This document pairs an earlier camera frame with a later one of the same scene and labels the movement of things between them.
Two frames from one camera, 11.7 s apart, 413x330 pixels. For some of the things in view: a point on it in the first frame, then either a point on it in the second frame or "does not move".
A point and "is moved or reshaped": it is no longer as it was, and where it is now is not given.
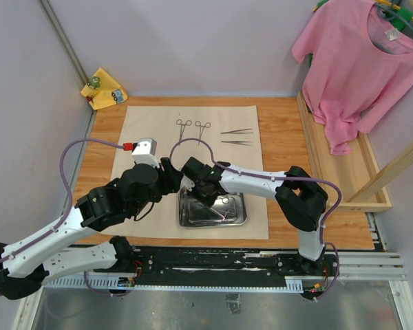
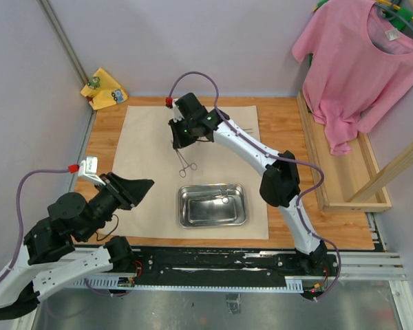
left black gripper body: (166, 183) → (106, 202)
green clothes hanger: (401, 17) does not move
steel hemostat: (224, 218) is moved or reshaped
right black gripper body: (202, 194) → (185, 134)
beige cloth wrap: (213, 134) does not move
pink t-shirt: (362, 63) does not move
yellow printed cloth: (103, 91) does not move
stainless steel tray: (227, 210) does not move
